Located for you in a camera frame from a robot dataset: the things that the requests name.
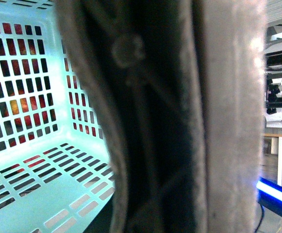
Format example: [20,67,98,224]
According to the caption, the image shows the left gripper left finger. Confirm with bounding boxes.
[55,0,129,233]

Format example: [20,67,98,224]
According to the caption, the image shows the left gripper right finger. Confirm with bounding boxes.
[181,0,266,233]

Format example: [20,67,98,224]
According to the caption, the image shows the light blue plastic basket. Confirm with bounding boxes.
[0,0,115,233]

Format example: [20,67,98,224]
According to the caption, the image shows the red mangoes behind basket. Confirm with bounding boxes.
[0,20,103,158]

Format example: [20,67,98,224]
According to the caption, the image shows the blue light bar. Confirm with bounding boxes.
[256,178,282,217]

